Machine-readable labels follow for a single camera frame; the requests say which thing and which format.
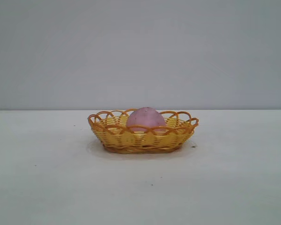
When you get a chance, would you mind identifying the pink round sweet potato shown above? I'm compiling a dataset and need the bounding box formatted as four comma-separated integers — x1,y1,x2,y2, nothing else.
126,106,167,136

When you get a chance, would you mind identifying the yellow woven plastic basket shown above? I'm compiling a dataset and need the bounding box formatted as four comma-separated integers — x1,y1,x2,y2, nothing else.
87,107,199,154

